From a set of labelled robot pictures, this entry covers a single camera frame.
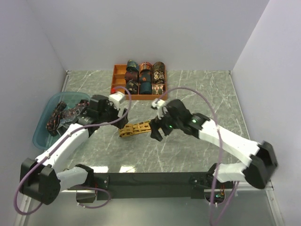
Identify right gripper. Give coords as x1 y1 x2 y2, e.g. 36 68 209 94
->
150 107 183 141

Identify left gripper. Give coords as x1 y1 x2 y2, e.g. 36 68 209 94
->
98 97 128 129

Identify yellow beetle print tie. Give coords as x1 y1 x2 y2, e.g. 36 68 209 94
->
119 120 151 137

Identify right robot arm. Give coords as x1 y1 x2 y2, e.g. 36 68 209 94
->
150 99 278 189

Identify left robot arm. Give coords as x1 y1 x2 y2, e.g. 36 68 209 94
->
17 92 129 205

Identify orange wooden compartment tray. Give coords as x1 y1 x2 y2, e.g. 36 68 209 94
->
110 64 168 101

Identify red green paisley rolled tie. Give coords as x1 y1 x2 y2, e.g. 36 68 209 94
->
152 84 165 95

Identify black gold rolled tie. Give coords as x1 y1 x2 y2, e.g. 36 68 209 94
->
126 80 138 95

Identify teal plain rolled tie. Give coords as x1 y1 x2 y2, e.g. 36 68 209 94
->
139 82 152 95

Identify grey blue patterned tie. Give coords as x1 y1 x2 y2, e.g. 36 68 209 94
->
56 119 72 135

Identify brown floral rolled tie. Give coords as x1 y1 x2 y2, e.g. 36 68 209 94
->
152 71 165 84

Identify maroon rolled tie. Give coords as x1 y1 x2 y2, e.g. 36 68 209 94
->
125 71 138 82

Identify dark green rolled tie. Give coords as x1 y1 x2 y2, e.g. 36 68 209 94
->
126 60 140 73

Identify brown patterned rolled tie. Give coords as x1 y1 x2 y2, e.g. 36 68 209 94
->
152 61 165 73

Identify black red dotted tie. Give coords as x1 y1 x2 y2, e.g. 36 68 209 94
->
46 101 67 137

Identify red patterned rolled tie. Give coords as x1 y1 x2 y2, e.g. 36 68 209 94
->
139 62 152 73

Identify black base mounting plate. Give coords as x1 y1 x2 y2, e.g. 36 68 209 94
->
92 172 213 199

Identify teal plastic basin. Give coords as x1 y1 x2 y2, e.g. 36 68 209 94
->
32 92 90 150

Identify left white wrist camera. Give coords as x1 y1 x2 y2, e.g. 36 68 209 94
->
109 88 126 107

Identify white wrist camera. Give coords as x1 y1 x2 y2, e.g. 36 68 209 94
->
109 88 126 107
151 98 168 120

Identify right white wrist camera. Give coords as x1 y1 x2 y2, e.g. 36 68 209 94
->
151 98 168 120

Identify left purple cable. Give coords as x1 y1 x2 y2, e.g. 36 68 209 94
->
14 86 132 215

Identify purple cable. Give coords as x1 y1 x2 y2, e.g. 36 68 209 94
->
14 86 132 215
159 87 239 226

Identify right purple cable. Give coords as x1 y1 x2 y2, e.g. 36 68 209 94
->
159 87 239 226

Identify aluminium rail frame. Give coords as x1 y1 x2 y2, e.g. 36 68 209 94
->
13 70 282 226

